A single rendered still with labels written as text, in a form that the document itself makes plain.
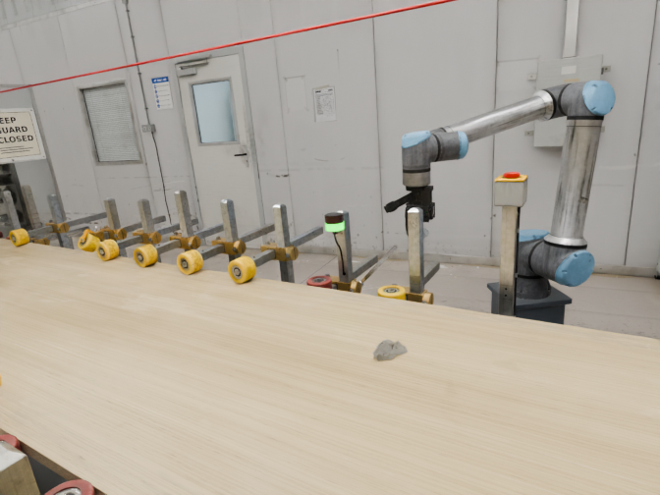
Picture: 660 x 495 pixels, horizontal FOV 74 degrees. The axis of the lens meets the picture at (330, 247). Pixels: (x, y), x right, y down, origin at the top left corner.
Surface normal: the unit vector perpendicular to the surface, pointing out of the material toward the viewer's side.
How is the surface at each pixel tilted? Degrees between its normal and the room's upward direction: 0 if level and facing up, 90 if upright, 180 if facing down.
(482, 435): 0
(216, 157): 90
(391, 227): 90
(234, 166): 90
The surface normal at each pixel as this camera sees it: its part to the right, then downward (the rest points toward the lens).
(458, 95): -0.43, 0.30
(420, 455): -0.08, -0.95
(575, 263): 0.29, 0.34
